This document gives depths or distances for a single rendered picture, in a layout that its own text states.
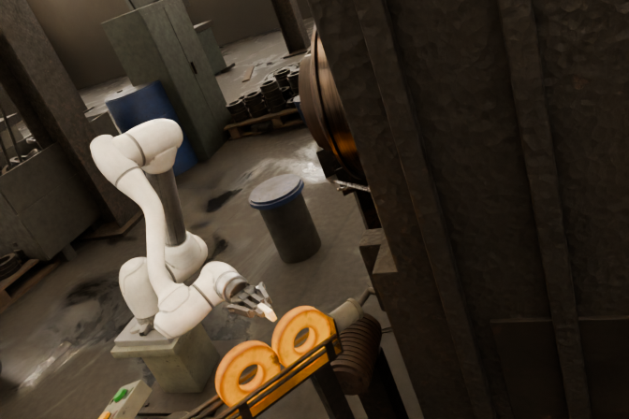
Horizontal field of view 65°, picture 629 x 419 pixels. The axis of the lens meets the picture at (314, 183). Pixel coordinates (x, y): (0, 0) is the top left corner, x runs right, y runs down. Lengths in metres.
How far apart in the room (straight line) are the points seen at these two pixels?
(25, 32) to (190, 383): 2.83
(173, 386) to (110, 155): 1.11
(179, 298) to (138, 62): 3.64
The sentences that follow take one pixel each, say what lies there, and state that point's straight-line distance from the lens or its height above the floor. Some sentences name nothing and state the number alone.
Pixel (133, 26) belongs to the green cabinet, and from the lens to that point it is 4.92.
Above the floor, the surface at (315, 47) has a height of 1.30.
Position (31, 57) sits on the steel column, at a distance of 4.18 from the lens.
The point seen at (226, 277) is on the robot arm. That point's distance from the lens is 1.56.
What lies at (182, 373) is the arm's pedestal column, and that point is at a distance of 2.32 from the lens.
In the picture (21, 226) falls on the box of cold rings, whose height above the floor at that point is 0.44.
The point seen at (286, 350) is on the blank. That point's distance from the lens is 1.24.
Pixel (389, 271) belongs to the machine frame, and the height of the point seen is 0.87.
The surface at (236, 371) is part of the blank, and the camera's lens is 1.19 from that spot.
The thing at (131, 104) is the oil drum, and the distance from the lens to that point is 4.84.
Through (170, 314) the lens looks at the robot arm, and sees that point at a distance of 1.60.
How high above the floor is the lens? 1.52
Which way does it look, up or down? 25 degrees down
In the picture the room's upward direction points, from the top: 21 degrees counter-clockwise
